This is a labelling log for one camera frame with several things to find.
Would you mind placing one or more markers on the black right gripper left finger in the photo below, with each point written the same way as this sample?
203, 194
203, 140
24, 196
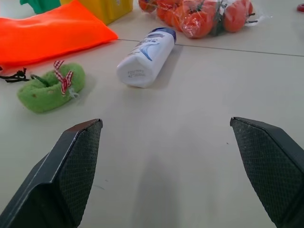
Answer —
71, 171

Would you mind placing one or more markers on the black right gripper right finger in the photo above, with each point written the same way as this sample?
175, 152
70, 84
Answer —
273, 166

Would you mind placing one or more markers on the clear bag of tomatoes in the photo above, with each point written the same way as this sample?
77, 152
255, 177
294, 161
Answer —
202, 16

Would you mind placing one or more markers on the green felt slipper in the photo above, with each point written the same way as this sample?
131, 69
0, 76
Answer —
51, 89

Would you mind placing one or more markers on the white shampoo bottle blue cap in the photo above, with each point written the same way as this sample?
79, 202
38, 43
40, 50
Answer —
146, 59

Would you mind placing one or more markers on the red round object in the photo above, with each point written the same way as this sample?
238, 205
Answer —
300, 8

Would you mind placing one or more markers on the yellow bin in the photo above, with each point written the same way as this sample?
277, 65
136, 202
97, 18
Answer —
107, 9

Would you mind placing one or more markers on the green bin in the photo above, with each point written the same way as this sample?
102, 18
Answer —
39, 5

